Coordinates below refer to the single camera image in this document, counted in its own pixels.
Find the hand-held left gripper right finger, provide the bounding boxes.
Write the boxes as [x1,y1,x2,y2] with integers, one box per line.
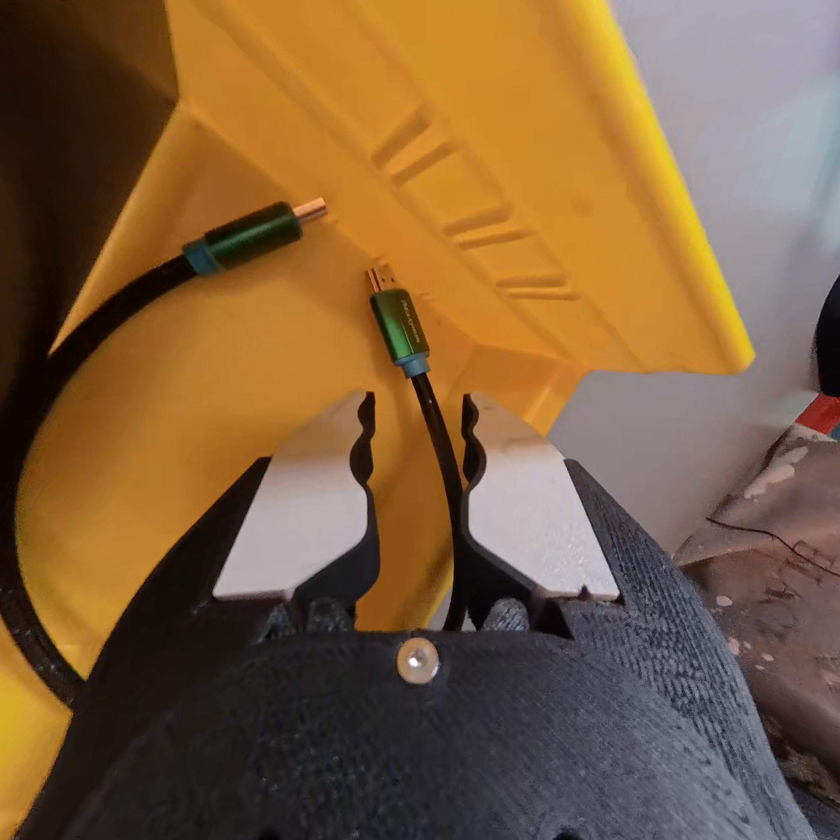
[459,392,624,634]

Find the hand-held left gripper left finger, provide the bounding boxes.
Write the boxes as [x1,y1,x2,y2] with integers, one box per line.
[211,391,382,632]

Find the yellow plastic bin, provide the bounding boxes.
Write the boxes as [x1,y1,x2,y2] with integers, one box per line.
[0,0,757,840]

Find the thin black cord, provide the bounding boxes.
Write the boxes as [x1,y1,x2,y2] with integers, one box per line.
[707,517,824,578]

